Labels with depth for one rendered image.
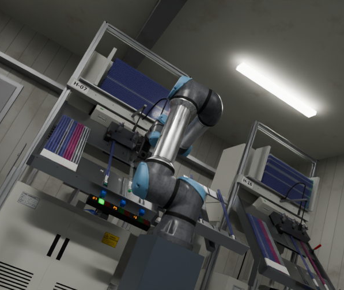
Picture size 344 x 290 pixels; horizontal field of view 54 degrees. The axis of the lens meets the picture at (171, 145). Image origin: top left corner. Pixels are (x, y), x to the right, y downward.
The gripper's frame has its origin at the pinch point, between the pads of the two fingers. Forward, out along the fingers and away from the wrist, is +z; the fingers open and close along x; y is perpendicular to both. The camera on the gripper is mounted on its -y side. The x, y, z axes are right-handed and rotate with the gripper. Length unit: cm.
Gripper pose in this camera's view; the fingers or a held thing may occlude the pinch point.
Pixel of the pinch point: (132, 160)
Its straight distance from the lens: 194.2
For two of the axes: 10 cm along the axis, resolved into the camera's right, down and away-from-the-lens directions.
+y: 0.8, -6.3, 7.8
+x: -8.3, -4.7, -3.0
